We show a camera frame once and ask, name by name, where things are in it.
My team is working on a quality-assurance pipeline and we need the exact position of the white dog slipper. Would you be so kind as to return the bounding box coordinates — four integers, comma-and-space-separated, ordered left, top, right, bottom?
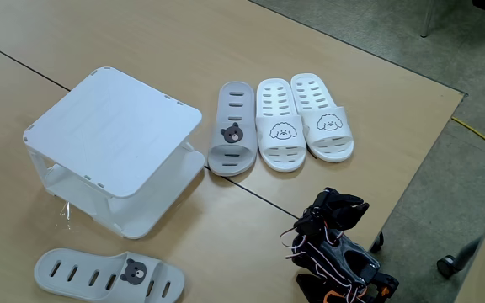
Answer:
255, 77, 307, 173
290, 72, 355, 164

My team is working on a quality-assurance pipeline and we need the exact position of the grey bear slipper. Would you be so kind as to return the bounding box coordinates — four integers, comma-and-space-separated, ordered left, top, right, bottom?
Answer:
33, 247, 186, 303
206, 81, 258, 177

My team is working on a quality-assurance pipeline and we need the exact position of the white two-shelf shoe rack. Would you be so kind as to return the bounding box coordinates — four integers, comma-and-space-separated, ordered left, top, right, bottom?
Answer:
22, 66, 206, 240

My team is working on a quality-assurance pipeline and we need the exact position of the black caster wheel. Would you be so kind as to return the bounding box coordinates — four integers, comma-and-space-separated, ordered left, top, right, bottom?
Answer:
436, 254, 458, 279
370, 231, 385, 254

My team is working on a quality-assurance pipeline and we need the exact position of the grey table leg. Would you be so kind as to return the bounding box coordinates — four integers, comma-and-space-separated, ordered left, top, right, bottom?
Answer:
452, 236, 483, 270

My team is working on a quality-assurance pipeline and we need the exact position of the metal chair leg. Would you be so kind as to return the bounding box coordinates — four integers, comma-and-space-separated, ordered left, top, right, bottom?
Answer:
418, 0, 436, 39

